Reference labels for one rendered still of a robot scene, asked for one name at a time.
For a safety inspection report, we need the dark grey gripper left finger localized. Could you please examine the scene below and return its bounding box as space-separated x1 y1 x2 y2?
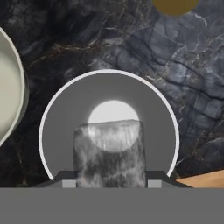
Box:
32 170 78 189

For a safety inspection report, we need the clear glass cup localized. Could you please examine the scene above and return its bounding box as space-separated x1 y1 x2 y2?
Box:
38 69 180 181

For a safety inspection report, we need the light wooden board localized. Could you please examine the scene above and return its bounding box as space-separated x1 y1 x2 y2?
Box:
175 169 224 189

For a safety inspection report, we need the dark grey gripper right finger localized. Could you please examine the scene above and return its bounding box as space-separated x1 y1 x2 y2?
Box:
144 170 193 189

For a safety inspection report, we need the pale grey ice bowl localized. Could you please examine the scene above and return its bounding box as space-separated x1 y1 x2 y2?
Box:
0 27 30 147

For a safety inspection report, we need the translucent grey ice cube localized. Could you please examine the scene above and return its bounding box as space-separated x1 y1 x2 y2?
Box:
73 119 147 189

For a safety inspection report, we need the round olive-brown object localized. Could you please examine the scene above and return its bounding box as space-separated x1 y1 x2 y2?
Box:
152 0 200 17

